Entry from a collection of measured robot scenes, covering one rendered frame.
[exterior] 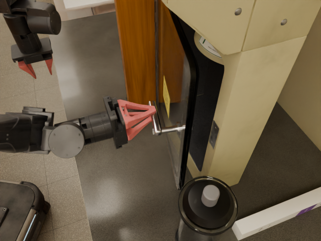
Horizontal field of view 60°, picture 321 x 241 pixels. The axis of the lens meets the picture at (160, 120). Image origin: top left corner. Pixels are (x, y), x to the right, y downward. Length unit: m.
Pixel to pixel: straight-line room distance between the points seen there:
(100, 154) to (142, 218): 0.23
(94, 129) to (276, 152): 0.57
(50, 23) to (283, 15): 0.52
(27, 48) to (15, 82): 1.92
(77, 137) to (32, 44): 0.39
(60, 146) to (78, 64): 0.71
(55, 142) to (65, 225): 1.36
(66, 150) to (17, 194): 1.25
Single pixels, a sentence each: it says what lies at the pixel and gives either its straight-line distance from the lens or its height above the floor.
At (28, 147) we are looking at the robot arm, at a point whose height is 1.23.
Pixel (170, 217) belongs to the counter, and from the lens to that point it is 0.75.
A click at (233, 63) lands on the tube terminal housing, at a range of 0.43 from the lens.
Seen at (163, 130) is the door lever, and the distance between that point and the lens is 0.56.
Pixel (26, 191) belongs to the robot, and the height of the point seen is 0.24.
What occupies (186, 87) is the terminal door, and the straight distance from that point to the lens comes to 0.44.
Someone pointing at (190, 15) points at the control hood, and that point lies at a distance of 0.33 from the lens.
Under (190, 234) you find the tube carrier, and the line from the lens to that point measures 0.57.
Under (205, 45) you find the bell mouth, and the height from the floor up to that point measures 1.33.
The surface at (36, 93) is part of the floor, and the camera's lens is 2.55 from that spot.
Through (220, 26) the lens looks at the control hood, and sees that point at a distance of 0.36.
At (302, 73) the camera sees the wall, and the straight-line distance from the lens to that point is 0.98.
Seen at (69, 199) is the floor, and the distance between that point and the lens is 1.88.
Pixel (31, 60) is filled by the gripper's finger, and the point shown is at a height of 1.18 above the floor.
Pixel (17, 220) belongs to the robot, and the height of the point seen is 0.24.
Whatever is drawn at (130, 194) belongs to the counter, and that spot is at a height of 0.94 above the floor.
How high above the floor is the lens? 1.65
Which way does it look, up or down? 51 degrees down
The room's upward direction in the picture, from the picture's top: straight up
